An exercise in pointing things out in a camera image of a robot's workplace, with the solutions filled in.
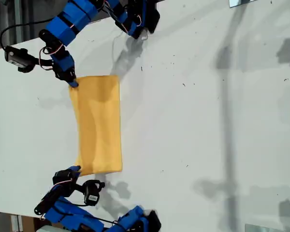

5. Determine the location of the black camera stalk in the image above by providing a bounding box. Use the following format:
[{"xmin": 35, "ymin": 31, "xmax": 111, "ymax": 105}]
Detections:
[
  {"xmin": 31, "ymin": 56, "xmax": 54, "ymax": 71},
  {"xmin": 73, "ymin": 184, "xmax": 87, "ymax": 194}
]

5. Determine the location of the white container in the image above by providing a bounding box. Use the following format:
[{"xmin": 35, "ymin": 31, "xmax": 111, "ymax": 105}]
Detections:
[{"xmin": 35, "ymin": 224, "xmax": 54, "ymax": 232}]

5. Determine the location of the grey metal post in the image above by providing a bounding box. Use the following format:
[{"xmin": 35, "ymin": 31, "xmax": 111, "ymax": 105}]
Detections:
[{"xmin": 14, "ymin": 0, "xmax": 24, "ymax": 44}]

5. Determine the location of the black camera box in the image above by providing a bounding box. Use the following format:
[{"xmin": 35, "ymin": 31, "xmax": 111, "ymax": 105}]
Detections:
[
  {"xmin": 3, "ymin": 45, "xmax": 36, "ymax": 73},
  {"xmin": 83, "ymin": 179, "xmax": 105, "ymax": 207}
]

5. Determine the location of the yellow square towel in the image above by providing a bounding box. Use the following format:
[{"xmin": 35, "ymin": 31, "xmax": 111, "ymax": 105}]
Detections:
[{"xmin": 68, "ymin": 74, "xmax": 123, "ymax": 177}]

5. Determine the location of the brown cardboard box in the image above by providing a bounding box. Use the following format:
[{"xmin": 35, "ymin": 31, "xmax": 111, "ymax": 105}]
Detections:
[{"xmin": 21, "ymin": 216, "xmax": 43, "ymax": 232}]

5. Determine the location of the white table leg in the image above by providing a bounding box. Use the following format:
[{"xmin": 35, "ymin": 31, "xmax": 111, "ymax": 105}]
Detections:
[{"xmin": 11, "ymin": 214, "xmax": 23, "ymax": 232}]

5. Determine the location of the black camera cable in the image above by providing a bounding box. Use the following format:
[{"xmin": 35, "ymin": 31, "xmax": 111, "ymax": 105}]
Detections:
[
  {"xmin": 71, "ymin": 203, "xmax": 123, "ymax": 225},
  {"xmin": 0, "ymin": 19, "xmax": 53, "ymax": 50}
]

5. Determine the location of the red white servo wire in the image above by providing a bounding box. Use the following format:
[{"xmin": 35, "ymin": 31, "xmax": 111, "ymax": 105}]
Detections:
[
  {"xmin": 40, "ymin": 179, "xmax": 75, "ymax": 221},
  {"xmin": 39, "ymin": 44, "xmax": 65, "ymax": 71}
]

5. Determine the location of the shiny metal bracket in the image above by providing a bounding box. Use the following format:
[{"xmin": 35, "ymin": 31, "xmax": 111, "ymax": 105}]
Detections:
[{"xmin": 228, "ymin": 0, "xmax": 257, "ymax": 8}]

